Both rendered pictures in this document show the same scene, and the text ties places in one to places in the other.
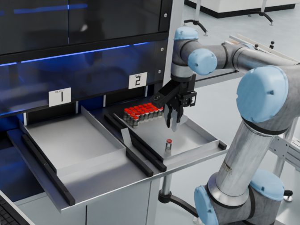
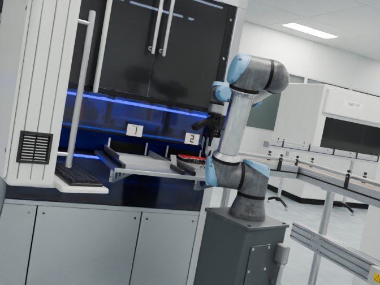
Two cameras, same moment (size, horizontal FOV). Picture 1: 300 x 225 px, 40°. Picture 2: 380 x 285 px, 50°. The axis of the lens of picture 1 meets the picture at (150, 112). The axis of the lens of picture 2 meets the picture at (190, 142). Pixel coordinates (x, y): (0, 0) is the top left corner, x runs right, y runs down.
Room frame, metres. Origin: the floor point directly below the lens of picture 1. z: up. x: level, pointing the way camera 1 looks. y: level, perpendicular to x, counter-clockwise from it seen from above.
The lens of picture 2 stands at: (-0.72, -0.46, 1.18)
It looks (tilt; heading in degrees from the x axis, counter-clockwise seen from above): 5 degrees down; 13
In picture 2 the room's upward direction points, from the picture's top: 10 degrees clockwise
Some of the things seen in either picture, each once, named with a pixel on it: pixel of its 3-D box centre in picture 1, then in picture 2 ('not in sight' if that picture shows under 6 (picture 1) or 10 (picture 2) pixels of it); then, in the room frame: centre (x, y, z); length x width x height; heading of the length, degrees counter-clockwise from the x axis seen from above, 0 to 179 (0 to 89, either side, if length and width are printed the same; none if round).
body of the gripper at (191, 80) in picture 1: (181, 89); (214, 125); (1.28, -0.10, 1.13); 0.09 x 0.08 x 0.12; 128
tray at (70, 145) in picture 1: (70, 137); (135, 155); (1.26, 0.28, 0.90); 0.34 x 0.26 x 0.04; 38
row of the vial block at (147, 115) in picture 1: (148, 115); (195, 162); (1.47, 0.00, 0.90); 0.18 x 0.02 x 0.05; 127
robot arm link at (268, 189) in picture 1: (259, 195); (253, 176); (0.98, -0.35, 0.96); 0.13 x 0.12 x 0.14; 113
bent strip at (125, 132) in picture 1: (134, 144); (177, 163); (1.24, 0.04, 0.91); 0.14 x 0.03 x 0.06; 38
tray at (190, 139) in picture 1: (164, 130); (203, 167); (1.38, -0.06, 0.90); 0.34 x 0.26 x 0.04; 38
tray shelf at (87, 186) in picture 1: (120, 141); (169, 167); (1.31, 0.10, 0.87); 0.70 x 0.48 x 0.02; 128
